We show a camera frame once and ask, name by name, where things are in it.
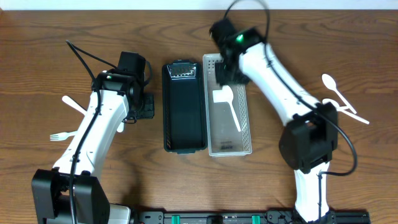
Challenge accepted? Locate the white plastic spoon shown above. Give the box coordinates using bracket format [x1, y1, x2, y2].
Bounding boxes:
[62, 95, 86, 115]
[322, 73, 357, 114]
[221, 85, 241, 132]
[322, 98, 369, 124]

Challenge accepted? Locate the white plastic fork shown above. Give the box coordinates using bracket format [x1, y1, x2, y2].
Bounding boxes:
[50, 131, 77, 141]
[117, 122, 124, 133]

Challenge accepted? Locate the clear plastic basket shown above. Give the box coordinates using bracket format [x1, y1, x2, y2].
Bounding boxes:
[203, 54, 252, 157]

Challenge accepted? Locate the white plastic spoon horizontal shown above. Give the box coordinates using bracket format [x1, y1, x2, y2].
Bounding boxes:
[336, 106, 348, 111]

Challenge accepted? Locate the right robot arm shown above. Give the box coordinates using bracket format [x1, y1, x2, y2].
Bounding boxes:
[210, 18, 338, 223]

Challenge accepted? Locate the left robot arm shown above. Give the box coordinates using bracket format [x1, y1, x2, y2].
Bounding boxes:
[31, 52, 154, 223]

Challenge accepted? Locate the black plastic basket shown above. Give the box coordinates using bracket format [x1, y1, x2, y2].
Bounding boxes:
[162, 60, 208, 154]

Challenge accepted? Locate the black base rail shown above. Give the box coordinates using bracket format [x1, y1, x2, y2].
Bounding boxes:
[130, 210, 371, 224]

